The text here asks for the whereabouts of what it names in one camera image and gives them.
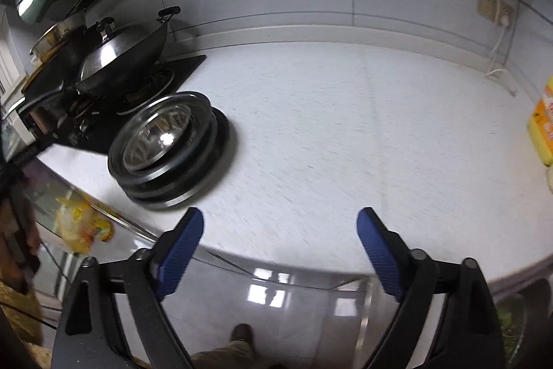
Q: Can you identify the glossy cabinet front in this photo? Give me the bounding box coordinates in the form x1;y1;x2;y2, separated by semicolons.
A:
26;153;381;369

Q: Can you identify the yellow packet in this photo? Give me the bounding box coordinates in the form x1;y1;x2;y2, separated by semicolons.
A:
527;77;553;166

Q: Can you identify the black glass gas stove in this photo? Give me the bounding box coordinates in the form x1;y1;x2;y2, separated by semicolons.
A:
17;54;207;156

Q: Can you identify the small steel bowl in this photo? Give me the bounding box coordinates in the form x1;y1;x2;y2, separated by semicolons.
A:
122;104;191;172

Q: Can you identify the steel wok lid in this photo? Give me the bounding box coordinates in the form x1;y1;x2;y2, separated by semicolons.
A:
80;18;150;85

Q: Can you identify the brown shoe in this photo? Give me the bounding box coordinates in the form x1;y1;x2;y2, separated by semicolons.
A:
231;323;254;344

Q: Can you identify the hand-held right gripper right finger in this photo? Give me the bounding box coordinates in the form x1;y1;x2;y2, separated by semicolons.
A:
356;207;506;369

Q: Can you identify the large steel bowl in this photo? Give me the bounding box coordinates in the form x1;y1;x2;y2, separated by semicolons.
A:
108;91;212;179

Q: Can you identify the yellow plastic bag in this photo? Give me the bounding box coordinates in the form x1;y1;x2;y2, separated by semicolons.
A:
54;196;115;254

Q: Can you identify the person's left hand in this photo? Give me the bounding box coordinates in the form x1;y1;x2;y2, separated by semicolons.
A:
0;179;43;294

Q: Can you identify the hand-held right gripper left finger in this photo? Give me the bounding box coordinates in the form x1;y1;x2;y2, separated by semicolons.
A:
51;207;205;369

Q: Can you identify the black wok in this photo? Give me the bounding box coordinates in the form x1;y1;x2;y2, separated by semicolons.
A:
74;6;182;95

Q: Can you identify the gas stove burner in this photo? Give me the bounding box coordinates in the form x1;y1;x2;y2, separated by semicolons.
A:
114;66;176;116

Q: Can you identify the person's leg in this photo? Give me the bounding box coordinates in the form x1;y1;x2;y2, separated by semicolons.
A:
190;336;260;369

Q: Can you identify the beige wall socket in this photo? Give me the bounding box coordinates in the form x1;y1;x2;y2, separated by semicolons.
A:
477;0;516;27

